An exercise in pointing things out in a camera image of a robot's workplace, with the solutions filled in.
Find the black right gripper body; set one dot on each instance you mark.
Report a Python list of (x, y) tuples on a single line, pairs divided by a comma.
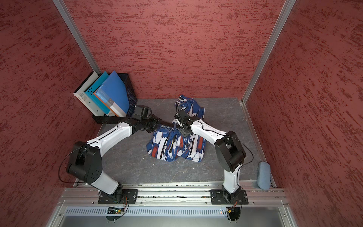
[(184, 131)]

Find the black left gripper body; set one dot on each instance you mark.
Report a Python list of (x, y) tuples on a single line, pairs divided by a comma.
[(149, 124)]

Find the blue white patterned trousers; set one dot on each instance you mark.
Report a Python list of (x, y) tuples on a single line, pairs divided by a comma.
[(168, 144)]

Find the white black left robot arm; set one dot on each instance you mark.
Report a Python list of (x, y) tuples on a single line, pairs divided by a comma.
[(85, 161)]

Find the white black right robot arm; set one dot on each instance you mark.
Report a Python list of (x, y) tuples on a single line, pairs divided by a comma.
[(229, 150)]

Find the black mesh file basket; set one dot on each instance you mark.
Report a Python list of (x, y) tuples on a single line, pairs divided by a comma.
[(130, 92)]

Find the blue book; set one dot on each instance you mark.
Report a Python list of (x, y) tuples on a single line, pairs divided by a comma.
[(114, 91)]

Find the teal book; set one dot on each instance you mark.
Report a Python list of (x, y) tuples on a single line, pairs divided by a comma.
[(98, 98)]

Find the grey blue oval speaker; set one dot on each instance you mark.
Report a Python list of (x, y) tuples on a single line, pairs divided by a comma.
[(264, 172)]

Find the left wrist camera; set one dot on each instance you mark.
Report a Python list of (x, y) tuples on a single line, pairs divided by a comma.
[(142, 112)]

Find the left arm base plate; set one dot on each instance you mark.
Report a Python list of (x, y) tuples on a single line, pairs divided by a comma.
[(125, 196)]

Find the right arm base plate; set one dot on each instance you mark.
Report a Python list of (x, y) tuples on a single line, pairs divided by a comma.
[(229, 197)]

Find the aluminium front rail frame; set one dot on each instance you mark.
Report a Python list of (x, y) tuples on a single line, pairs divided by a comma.
[(191, 199)]

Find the left aluminium corner post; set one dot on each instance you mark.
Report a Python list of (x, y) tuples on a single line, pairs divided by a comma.
[(67, 18)]

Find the aluminium corner post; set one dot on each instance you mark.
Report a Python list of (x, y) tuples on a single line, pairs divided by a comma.
[(279, 24), (67, 18)]

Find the right aluminium corner post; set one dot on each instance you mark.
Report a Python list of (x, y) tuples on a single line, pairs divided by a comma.
[(279, 24)]

